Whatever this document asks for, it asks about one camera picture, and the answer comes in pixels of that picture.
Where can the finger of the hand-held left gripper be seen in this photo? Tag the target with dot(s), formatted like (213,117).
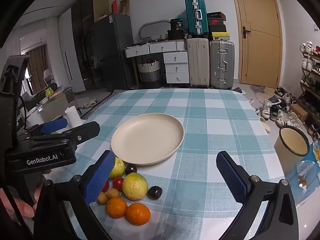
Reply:
(53,126)
(83,130)

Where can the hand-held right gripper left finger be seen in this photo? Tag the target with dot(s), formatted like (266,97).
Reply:
(100,175)

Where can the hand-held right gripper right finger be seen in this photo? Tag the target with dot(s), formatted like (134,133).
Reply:
(231,177)

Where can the red tomato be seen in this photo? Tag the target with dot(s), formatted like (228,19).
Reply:
(118,183)
(105,186)

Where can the yellow-green guava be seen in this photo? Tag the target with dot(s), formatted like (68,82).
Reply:
(135,186)
(117,168)

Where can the brown longan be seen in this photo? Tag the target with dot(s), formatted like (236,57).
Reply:
(102,198)
(113,193)

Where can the dark purple plum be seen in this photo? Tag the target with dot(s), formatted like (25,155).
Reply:
(130,169)
(155,192)

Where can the orange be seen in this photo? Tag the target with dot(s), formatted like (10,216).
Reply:
(138,213)
(116,207)

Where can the cream round plate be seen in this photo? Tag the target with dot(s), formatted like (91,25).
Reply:
(147,137)

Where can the person's left hand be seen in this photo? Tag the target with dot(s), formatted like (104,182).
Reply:
(23,207)

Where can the white paper towel roll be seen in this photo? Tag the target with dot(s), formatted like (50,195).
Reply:
(73,117)

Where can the pair of beige slippers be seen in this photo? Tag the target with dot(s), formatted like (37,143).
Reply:
(89,103)

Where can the cream enamel mug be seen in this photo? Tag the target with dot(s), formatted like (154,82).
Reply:
(285,152)

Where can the teal checked tablecloth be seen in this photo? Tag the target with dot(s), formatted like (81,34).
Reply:
(212,120)

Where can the brown curtain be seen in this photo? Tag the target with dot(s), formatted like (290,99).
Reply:
(37,67)

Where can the blue plastic bag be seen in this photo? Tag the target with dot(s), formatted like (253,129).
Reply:
(308,171)

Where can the dark grey fridge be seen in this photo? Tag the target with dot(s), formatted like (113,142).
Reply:
(112,55)

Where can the pile of shoes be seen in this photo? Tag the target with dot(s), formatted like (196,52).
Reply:
(277,110)

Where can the dark wardrobe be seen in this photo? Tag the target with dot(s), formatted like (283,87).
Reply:
(85,42)

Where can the woven basket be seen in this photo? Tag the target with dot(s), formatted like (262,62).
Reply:
(148,71)

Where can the grey door mat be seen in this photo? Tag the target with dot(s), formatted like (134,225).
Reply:
(257,89)

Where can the cardboard box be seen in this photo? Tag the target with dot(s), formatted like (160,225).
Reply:
(298,112)

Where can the white drawer desk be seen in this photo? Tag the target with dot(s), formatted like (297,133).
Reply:
(175,66)

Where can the silver suitcase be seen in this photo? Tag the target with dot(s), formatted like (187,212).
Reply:
(222,63)

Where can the beige suitcase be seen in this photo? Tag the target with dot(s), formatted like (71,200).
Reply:
(198,63)

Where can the shoe rack with shoes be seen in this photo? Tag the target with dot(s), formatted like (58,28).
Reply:
(311,80)

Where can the wooden door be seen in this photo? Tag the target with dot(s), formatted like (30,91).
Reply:
(260,42)

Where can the black printed box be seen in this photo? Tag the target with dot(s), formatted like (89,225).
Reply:
(177,25)

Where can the black yellow shoe box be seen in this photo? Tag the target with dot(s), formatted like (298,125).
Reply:
(219,36)

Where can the black red shoe box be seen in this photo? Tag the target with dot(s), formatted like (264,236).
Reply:
(217,21)

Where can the teal suitcase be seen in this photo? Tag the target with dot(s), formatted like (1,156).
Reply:
(196,17)

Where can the grey arched frame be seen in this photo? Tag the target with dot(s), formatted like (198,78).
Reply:
(145,27)

